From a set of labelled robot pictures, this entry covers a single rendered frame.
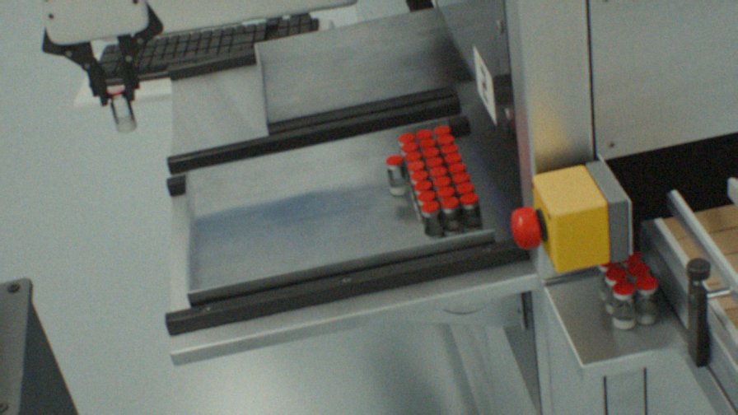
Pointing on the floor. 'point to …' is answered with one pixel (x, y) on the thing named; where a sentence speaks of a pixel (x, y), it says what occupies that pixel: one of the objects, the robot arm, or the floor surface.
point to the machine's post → (569, 127)
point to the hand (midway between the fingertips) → (114, 81)
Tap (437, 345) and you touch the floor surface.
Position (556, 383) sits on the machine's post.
